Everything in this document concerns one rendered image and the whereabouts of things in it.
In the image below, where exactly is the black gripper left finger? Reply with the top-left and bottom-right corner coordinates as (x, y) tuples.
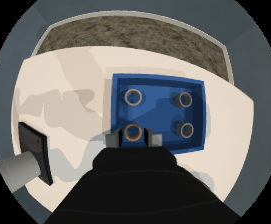
(105, 129), (123, 148)

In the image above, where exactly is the bronze bushing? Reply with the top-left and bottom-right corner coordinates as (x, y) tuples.
(124, 123), (142, 141)

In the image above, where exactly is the blue crate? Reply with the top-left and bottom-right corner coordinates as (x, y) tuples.
(111, 73), (206, 155)

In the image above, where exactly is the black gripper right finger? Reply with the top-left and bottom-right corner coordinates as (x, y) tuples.
(144, 128), (162, 147)

